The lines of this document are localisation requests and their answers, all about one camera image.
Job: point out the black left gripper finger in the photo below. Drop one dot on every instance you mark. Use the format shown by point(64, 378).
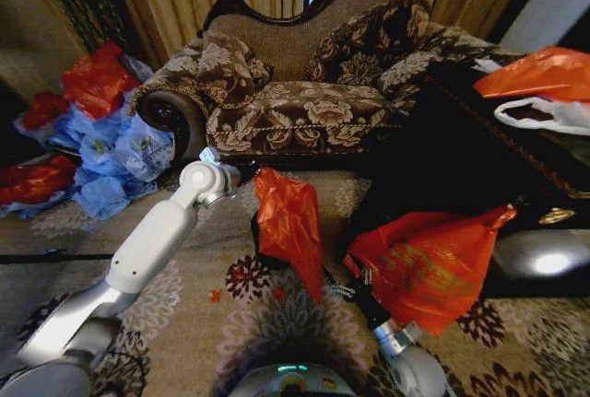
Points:
point(255, 170)

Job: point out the red plastic garbage bag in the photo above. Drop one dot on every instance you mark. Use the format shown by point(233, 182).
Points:
point(428, 268)

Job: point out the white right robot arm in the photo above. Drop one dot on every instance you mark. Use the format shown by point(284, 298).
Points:
point(405, 360)

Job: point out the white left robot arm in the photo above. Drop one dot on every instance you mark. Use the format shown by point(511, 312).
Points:
point(152, 236)

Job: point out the black trash bin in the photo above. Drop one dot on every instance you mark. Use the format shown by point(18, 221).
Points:
point(271, 260)

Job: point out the blue printed plastic bag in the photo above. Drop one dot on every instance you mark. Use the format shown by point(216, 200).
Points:
point(143, 150)

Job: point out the crumpled red plastic bag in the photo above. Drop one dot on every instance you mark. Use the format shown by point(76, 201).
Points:
point(94, 79)

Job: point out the small red plastic bag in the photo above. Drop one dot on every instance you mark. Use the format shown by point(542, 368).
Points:
point(43, 109)

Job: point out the flat red plastic bag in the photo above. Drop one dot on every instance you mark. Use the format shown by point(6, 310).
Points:
point(32, 183)

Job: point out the white plastic bag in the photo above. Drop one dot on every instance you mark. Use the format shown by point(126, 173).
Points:
point(560, 116)

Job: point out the orange-red plastic bag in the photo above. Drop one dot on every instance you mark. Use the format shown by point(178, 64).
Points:
point(539, 72)

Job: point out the silver binder clip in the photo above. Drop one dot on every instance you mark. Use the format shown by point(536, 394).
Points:
point(339, 290)
point(367, 274)

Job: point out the brown floral chaise sofa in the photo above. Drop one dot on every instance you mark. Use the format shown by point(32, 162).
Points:
point(299, 116)

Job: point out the white robot front shell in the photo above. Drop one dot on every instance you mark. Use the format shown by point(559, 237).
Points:
point(295, 378)

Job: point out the small brown floral cushion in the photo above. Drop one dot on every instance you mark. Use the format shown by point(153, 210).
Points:
point(230, 70)

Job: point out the small red plastic scrap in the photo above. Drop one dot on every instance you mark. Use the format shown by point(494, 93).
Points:
point(214, 295)

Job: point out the beige floral rug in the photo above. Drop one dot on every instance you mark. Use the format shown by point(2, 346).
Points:
point(193, 305)

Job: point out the large brown floral cushion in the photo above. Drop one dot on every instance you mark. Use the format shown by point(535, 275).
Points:
point(369, 42)

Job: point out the glossy black round stool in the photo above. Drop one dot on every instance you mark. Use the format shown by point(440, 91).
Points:
point(539, 259)

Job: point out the dark wooden coffee table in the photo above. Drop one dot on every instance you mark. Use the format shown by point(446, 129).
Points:
point(461, 153)

